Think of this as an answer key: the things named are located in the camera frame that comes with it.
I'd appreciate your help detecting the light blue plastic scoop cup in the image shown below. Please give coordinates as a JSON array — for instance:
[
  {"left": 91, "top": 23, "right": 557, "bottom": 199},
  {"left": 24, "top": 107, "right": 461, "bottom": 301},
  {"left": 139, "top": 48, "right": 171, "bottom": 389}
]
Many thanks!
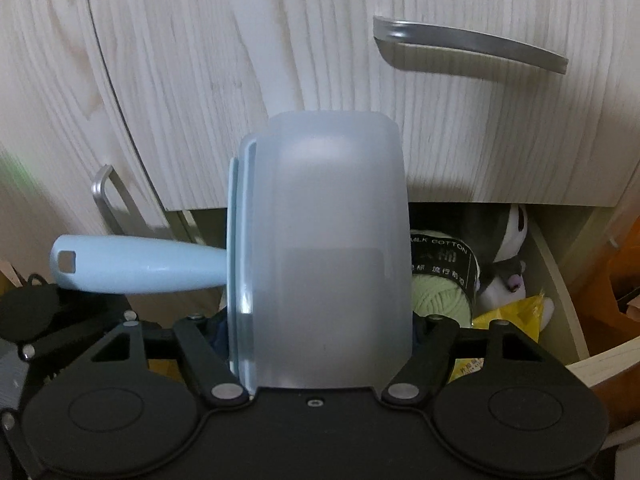
[{"left": 50, "top": 110, "right": 412, "bottom": 391}]

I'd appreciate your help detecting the upper wooden drawer front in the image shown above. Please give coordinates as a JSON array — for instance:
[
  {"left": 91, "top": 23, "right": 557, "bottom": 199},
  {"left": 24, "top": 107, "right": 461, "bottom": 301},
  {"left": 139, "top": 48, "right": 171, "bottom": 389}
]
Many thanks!
[{"left": 99, "top": 0, "right": 639, "bottom": 210}]

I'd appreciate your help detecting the green yarn ball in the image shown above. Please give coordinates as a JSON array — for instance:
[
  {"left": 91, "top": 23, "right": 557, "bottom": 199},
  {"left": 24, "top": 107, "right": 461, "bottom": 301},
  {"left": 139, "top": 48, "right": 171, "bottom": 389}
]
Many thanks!
[{"left": 410, "top": 230, "right": 480, "bottom": 328}]

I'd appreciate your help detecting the yellow snack packet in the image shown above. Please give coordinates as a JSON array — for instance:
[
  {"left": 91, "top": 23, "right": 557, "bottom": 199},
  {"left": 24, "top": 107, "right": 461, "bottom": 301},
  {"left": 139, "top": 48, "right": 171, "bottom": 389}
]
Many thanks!
[{"left": 447, "top": 292, "right": 548, "bottom": 385}]

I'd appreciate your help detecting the black white plush toy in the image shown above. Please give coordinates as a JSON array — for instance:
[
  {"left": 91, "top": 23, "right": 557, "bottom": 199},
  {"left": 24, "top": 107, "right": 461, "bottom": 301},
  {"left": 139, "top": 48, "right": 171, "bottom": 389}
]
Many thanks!
[{"left": 462, "top": 204, "right": 528, "bottom": 318}]

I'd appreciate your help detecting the orange fabric tote bag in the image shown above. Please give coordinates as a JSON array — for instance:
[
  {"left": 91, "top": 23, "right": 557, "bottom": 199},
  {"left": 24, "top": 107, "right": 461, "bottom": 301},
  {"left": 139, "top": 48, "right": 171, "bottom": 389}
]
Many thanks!
[{"left": 573, "top": 246, "right": 639, "bottom": 431}]

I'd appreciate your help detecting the left cabinet door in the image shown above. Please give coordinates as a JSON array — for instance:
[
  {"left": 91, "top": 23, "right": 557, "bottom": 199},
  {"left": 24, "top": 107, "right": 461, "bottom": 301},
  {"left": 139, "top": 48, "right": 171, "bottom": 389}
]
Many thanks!
[{"left": 0, "top": 0, "right": 222, "bottom": 321}]

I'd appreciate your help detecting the left door metal handle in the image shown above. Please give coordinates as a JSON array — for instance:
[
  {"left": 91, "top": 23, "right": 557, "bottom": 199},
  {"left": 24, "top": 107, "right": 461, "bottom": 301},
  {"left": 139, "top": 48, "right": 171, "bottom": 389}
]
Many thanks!
[{"left": 91, "top": 165, "right": 153, "bottom": 237}]

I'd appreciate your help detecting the upper drawer metal handle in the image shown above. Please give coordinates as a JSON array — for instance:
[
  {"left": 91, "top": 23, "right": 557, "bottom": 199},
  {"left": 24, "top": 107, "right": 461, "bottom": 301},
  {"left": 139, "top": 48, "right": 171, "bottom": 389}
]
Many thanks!
[{"left": 372, "top": 15, "right": 568, "bottom": 75}]

